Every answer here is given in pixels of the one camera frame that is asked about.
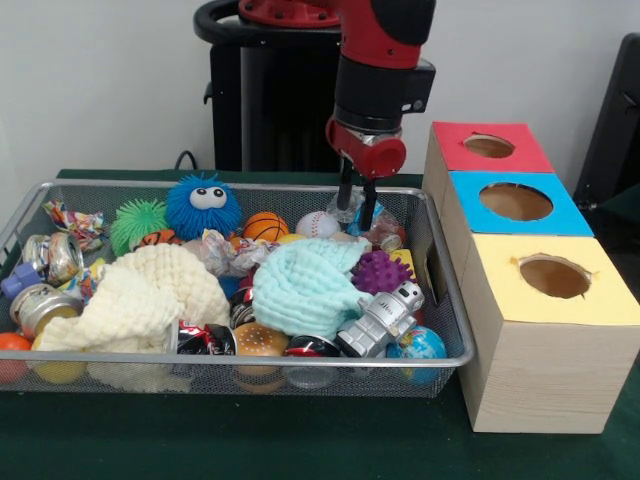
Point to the purple spiky ball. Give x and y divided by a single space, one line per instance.
381 272

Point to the dark green table cloth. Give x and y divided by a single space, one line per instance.
300 440

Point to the small white baseball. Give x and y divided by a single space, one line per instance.
316 225

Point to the crushed clear plastic bottle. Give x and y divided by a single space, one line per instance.
385 230

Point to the wooden box three holes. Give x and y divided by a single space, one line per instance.
540 380

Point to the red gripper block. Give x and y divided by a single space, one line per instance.
370 150

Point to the blue fuzzy googly-eye ball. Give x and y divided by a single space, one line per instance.
200 220

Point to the green spiky rubber ball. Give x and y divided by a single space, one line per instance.
137 222

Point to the cream waffle cloth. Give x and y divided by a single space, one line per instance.
145 295

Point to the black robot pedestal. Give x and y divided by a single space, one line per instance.
280 110

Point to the black office chair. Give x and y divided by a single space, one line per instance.
620 125

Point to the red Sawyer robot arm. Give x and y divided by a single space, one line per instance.
385 50

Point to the small orange basketball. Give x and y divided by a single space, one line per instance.
266 225

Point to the silver toy robot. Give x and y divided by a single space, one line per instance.
382 315

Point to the mint green waffle cloth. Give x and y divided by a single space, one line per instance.
300 285

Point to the small brown football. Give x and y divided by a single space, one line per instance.
397 234

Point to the blue globe ball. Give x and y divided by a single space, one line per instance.
417 350

